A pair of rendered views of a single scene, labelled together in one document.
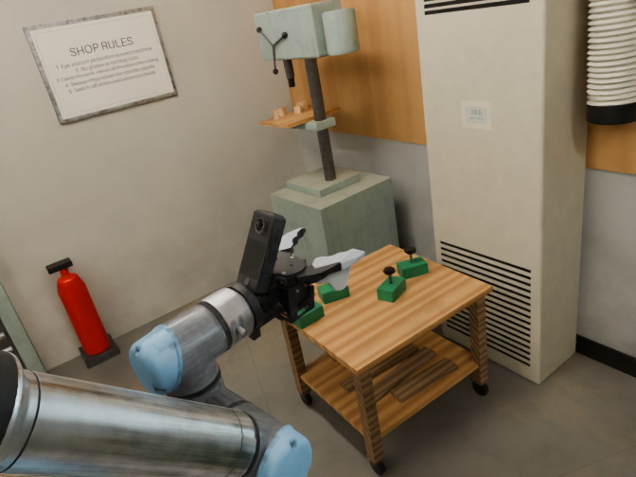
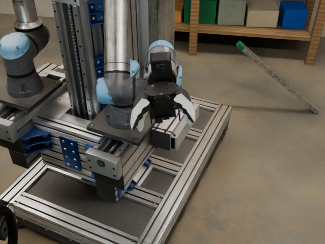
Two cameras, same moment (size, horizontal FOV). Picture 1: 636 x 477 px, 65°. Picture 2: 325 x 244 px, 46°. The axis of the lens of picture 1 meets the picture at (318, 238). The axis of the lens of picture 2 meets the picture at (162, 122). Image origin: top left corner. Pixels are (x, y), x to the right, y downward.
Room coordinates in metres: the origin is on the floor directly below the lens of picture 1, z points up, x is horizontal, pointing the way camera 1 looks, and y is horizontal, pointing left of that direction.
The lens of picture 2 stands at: (1.15, -0.49, 1.72)
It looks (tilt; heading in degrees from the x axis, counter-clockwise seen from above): 38 degrees down; 132
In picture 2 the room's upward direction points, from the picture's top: straight up
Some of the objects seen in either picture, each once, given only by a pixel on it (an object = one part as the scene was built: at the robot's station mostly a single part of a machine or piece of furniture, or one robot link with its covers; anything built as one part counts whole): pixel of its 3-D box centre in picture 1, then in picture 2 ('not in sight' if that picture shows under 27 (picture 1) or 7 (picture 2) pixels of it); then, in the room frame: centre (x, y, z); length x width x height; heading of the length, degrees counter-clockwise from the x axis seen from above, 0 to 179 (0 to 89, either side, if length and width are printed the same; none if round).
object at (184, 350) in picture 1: (180, 350); (161, 60); (0.54, 0.20, 1.21); 0.11 x 0.08 x 0.09; 133
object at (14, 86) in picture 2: not in sight; (22, 78); (-0.21, 0.16, 0.87); 0.15 x 0.15 x 0.10
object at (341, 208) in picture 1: (330, 170); not in sight; (2.50, -0.13, 0.79); 0.62 x 0.48 x 1.58; 34
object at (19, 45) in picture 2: not in sight; (17, 53); (-0.22, 0.17, 0.98); 0.13 x 0.12 x 0.14; 121
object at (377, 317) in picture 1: (381, 339); not in sight; (1.66, -0.18, 0.32); 0.66 x 0.57 x 0.64; 120
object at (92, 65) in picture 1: (107, 63); not in sight; (2.81, 0.90, 1.48); 0.64 x 0.02 x 0.46; 122
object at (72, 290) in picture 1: (81, 310); not in sight; (2.43, 1.34, 0.30); 0.19 x 0.18 x 0.60; 32
